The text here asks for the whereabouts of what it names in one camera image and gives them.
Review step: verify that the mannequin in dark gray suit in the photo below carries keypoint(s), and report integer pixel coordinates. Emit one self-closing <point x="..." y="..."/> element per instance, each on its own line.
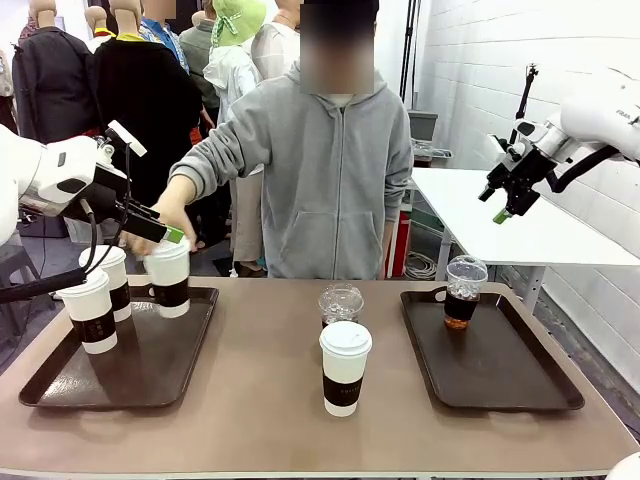
<point x="50" y="80"/>

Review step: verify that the black case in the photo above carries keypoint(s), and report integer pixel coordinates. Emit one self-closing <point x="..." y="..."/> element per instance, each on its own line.
<point x="45" y="227"/>

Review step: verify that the person in gray hoodie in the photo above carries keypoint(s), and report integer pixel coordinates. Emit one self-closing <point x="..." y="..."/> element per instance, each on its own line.
<point x="325" y="190"/>

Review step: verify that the black tripod pole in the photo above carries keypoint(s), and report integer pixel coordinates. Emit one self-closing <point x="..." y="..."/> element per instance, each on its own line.
<point x="411" y="50"/>

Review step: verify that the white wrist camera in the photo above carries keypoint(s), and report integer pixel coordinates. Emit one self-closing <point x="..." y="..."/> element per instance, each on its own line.
<point x="125" y="136"/>
<point x="525" y="131"/>

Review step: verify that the person's right forearm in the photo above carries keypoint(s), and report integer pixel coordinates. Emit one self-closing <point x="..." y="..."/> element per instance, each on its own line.
<point x="200" y="165"/>

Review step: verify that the dark brown serving tray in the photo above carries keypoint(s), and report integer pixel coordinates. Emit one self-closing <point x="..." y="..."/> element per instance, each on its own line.
<point x="150" y="360"/>
<point x="490" y="365"/>

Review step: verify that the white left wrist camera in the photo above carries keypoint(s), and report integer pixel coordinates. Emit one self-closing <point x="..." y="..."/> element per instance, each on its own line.
<point x="125" y="136"/>

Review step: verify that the person's right hand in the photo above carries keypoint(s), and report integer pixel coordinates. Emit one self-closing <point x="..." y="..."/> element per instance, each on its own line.
<point x="177" y="215"/>

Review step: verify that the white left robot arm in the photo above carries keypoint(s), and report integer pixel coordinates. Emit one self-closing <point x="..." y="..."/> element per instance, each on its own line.
<point x="55" y="170"/>

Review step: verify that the gray plastic bin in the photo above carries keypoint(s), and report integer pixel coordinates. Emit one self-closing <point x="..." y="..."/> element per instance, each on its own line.
<point x="422" y="127"/>

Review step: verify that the green bucket hat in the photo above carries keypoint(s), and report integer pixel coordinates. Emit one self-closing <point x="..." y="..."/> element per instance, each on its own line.
<point x="237" y="22"/>

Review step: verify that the black stool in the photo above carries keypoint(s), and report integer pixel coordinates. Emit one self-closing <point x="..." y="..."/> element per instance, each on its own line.
<point x="15" y="265"/>

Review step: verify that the white paper cup black sleeve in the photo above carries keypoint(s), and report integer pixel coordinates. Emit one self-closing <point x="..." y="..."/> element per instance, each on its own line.
<point x="119" y="280"/>
<point x="345" y="370"/>
<point x="90" y="315"/>
<point x="167" y="280"/>

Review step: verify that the red plastic crate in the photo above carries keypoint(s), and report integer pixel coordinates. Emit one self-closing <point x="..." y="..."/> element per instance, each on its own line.
<point x="402" y="245"/>

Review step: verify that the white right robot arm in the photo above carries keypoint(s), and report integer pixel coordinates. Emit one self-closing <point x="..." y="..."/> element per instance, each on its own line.
<point x="600" y="120"/>

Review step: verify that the green metal frame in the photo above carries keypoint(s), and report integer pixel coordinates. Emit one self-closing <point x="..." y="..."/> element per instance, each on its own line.
<point x="425" y="220"/>

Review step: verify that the white side table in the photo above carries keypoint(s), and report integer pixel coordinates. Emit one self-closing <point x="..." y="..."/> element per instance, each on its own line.
<point x="525" y="235"/>

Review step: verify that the gray flat container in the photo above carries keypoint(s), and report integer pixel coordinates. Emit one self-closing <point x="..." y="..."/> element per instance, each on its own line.
<point x="432" y="156"/>

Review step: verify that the person's left forearm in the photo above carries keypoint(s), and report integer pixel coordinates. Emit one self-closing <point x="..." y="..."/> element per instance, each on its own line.
<point x="397" y="200"/>

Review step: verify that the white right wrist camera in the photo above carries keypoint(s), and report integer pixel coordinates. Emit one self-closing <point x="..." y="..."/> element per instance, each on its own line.
<point x="525" y="131"/>

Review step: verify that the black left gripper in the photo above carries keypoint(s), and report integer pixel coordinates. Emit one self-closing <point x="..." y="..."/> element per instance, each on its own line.
<point x="107" y="192"/>

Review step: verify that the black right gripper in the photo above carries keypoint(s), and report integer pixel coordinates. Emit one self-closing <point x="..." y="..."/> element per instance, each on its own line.
<point x="525" y="175"/>

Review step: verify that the iced coffee cup dome lid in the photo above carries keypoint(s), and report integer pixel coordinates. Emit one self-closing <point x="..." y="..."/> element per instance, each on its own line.
<point x="462" y="300"/>
<point x="340" y="302"/>

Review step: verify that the bystander in blue patterned shirt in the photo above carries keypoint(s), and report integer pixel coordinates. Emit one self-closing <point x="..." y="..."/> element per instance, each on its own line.
<point x="167" y="40"/>

